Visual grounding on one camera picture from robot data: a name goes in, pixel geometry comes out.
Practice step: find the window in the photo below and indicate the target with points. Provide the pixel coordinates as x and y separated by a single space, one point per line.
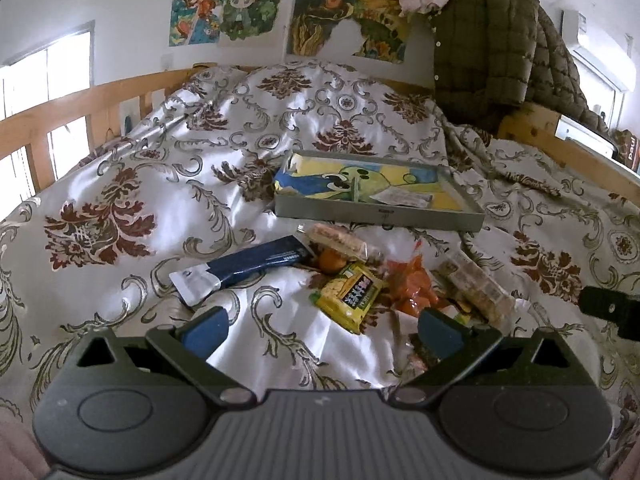
65 75

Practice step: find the small orange tangerine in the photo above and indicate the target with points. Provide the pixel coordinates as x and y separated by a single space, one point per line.
331 262

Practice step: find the long dark blue snack packet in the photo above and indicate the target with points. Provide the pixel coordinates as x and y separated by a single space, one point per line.
260 260

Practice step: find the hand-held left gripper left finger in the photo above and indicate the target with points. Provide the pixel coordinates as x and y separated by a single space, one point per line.
205 332

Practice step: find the wooden bed frame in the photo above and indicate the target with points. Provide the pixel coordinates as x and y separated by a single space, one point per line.
65 105

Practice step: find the small white sachet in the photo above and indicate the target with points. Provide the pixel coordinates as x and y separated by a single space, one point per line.
400 197

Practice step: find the orange candy bag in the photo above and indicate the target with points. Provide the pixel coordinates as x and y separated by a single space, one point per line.
412 290

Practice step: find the grey metal tray box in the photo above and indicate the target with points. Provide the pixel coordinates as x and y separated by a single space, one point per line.
370 217

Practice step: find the cartoon paper tray liner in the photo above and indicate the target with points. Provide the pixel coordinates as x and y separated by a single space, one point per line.
310 180

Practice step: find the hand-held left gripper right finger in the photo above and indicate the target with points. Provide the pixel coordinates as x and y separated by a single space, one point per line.
440 332

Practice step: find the clear pack of nougat bars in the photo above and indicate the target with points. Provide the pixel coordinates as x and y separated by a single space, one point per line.
480 285

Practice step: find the olive quilted jacket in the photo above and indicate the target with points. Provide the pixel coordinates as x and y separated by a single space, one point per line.
480 50

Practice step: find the white box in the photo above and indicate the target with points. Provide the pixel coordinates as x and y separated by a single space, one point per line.
585 132

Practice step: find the clear pack of pink biscuits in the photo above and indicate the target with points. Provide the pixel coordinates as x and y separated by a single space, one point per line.
340 240

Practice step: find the gold candy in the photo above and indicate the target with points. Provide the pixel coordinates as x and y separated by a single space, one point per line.
462 312

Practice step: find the white floral satin blanket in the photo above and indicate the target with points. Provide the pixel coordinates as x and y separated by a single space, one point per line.
150 170

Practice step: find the small green stick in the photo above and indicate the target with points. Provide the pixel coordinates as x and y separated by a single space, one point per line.
358 191

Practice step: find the blond figure wall poster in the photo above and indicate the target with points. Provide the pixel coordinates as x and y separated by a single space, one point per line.
250 7

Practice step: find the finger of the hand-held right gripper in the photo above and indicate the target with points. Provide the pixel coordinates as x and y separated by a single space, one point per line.
597 302

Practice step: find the yellow snack packet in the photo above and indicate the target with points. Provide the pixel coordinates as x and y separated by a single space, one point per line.
350 295

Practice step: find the white air conditioner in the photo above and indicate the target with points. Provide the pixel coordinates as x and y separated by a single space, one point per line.
595 45

